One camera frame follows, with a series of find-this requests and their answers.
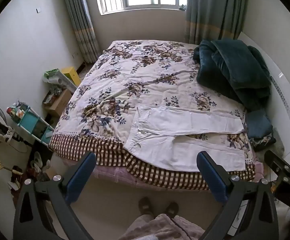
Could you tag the person's pink robe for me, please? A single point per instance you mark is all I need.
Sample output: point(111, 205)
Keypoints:
point(160, 227)

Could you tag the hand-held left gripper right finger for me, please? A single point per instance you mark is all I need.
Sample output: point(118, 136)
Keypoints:
point(212, 180)

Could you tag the pair of light shoes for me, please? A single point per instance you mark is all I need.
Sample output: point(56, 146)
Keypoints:
point(37, 161)

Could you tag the yellow box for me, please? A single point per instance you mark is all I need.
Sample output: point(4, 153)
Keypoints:
point(71, 76)

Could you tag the teal shelf rack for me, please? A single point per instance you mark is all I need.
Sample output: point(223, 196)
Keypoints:
point(31, 123)

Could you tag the white headboard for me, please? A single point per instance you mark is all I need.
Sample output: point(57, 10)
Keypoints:
point(284, 92)

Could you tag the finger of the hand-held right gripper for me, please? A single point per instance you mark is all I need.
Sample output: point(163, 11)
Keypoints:
point(274, 160)

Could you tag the dark green blanket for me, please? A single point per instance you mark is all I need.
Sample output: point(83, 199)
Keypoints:
point(234, 75)

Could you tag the floral checkered bedspread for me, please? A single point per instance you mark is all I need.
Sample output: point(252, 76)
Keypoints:
point(135, 80)

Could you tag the cardboard box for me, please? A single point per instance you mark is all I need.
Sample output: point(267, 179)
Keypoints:
point(60, 102)

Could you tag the person's slipper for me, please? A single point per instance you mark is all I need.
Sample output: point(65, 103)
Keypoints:
point(145, 205)
point(172, 208)

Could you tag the person's right slipper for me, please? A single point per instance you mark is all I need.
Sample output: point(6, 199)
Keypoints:
point(172, 208)

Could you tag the pink mattress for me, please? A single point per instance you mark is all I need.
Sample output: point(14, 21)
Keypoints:
point(115, 175)

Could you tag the person's left slipper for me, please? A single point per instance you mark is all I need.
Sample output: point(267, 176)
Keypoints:
point(145, 205)

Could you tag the blue folded cloth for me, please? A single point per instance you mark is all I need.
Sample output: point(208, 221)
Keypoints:
point(258, 125)

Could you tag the broom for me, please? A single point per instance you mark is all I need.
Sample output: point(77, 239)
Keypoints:
point(0, 166)

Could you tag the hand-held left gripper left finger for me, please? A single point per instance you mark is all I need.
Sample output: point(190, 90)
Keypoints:
point(81, 177)

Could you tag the green striped curtain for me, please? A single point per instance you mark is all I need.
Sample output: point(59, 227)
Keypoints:
point(81, 22)
point(212, 7)

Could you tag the white pants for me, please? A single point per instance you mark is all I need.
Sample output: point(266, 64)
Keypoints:
point(172, 150)

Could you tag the long white green package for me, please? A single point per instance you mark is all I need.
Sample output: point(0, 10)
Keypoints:
point(58, 80)

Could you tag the dark floral pillow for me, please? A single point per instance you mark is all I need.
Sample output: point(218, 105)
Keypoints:
point(264, 142)

